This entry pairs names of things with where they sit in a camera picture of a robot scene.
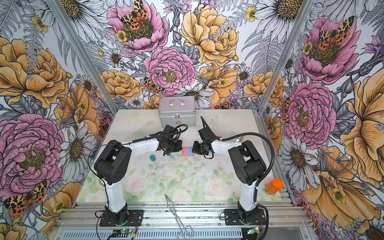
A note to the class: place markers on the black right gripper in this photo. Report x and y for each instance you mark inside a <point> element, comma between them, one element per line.
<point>195,150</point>

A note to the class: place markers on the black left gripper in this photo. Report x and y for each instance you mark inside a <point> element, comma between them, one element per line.
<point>178,148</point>

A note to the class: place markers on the blue rectangular block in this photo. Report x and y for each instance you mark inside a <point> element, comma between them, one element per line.
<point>190,151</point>

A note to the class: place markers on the pink rectangular block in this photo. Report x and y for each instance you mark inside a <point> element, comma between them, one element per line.
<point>185,151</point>

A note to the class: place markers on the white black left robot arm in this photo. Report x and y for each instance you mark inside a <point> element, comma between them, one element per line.
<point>112,164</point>

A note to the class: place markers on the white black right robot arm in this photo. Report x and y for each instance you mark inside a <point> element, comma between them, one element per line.
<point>249,167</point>

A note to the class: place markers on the silver aluminium case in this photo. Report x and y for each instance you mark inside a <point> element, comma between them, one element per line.
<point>174,111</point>

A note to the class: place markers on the orange plastic bottle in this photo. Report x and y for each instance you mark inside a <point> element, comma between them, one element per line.
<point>274,186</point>

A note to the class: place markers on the right green circuit board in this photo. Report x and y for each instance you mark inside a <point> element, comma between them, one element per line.
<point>254,230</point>

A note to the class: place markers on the green circuit board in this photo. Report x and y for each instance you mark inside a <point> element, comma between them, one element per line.
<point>123,233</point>
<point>254,230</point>

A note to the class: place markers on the left green circuit board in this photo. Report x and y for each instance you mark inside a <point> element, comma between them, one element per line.
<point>123,233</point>

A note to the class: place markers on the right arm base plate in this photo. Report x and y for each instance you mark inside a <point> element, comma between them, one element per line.
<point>232,216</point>

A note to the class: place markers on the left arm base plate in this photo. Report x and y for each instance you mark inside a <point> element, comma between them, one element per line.
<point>125,218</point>

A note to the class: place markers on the metal wire tongs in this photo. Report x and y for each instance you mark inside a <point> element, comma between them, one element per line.
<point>184,231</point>

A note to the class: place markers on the aluminium rail frame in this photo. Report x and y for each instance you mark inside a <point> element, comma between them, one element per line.
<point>202,215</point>

